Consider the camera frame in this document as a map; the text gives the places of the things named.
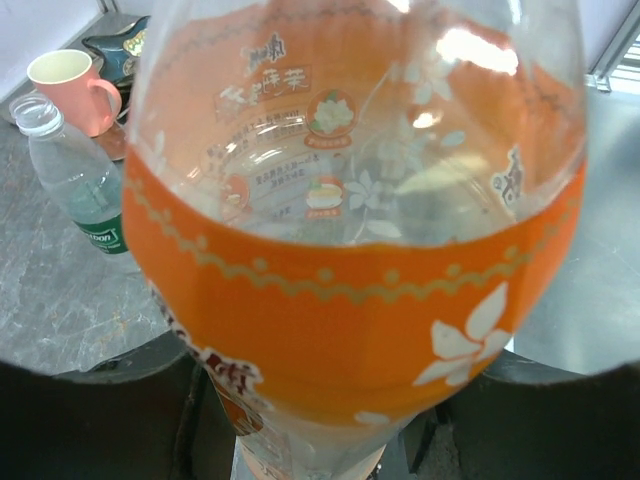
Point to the green label water bottle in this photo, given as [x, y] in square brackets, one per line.
[75, 171]

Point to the blue star-shaped dish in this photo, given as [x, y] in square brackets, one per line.
[117, 64]

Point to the small patterned bowl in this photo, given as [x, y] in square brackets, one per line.
[134, 44]

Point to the pink mug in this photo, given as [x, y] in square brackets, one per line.
[70, 80]

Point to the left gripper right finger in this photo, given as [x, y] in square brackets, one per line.
[520, 419]

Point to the aluminium frame rail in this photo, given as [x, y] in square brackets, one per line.
[617, 67]

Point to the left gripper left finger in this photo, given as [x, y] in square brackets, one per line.
[150, 413]

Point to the orange drink bottle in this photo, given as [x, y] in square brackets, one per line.
[346, 209]

